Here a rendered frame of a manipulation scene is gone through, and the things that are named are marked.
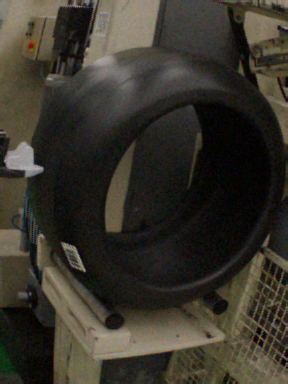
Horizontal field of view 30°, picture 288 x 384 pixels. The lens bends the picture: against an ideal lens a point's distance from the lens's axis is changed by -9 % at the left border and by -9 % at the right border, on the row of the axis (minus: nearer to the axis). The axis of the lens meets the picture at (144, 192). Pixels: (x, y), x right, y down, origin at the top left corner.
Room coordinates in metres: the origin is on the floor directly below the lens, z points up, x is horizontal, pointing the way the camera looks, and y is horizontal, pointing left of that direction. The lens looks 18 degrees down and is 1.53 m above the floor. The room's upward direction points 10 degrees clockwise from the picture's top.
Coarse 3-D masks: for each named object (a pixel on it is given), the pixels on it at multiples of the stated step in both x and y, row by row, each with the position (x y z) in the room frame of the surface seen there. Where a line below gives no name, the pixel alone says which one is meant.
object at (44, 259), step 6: (42, 234) 1.33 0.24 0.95; (42, 240) 1.31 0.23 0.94; (42, 246) 1.31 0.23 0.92; (48, 246) 1.32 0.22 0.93; (42, 252) 1.31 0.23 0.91; (48, 252) 1.32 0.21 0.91; (42, 258) 1.31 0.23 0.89; (48, 258) 1.32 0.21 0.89; (42, 264) 1.31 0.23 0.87; (48, 264) 1.32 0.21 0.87; (54, 264) 1.33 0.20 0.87
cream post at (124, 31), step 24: (120, 0) 1.39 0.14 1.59; (144, 0) 1.43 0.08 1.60; (96, 24) 1.48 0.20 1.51; (120, 24) 1.40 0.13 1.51; (144, 24) 1.43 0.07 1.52; (96, 48) 1.45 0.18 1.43; (120, 48) 1.41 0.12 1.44; (120, 168) 1.43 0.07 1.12; (120, 192) 1.44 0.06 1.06; (120, 216) 1.45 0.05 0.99; (72, 336) 1.39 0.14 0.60; (72, 360) 1.39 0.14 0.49; (96, 360) 1.44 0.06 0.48
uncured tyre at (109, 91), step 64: (128, 64) 1.12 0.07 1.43; (192, 64) 1.12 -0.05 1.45; (64, 128) 1.05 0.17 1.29; (128, 128) 1.02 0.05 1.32; (256, 128) 1.17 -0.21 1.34; (64, 192) 1.00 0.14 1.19; (192, 192) 1.45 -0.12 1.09; (256, 192) 1.36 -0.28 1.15; (64, 256) 1.03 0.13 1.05; (128, 256) 1.35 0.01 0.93; (192, 256) 1.35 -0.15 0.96
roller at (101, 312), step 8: (56, 256) 1.31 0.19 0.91; (64, 264) 1.26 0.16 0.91; (64, 272) 1.25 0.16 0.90; (72, 280) 1.20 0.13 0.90; (80, 288) 1.16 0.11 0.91; (88, 296) 1.12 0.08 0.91; (96, 296) 1.11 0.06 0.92; (88, 304) 1.11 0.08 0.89; (96, 304) 1.09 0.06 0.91; (104, 304) 1.08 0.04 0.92; (96, 312) 1.07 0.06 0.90; (104, 312) 1.05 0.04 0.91; (112, 312) 1.05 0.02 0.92; (104, 320) 1.04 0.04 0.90; (112, 320) 1.03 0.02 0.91; (120, 320) 1.04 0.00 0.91; (112, 328) 1.04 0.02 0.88
